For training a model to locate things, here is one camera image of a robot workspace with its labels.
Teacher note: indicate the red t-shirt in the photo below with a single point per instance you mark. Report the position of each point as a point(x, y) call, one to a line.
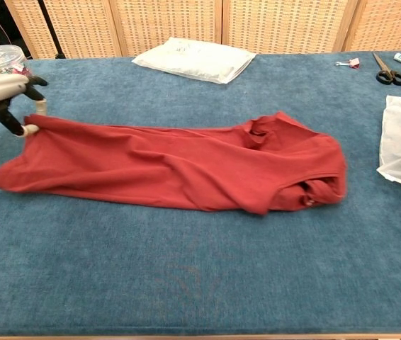
point(151, 166)

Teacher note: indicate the wicker folding screen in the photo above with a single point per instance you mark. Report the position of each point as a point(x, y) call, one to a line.
point(168, 25)

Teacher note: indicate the white labelled plastic bag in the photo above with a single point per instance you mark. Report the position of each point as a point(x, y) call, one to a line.
point(193, 63)

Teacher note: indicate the blue table cover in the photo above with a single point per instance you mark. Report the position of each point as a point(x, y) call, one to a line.
point(200, 283)

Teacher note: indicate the pink binder clip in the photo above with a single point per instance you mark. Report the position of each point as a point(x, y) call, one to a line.
point(354, 63)

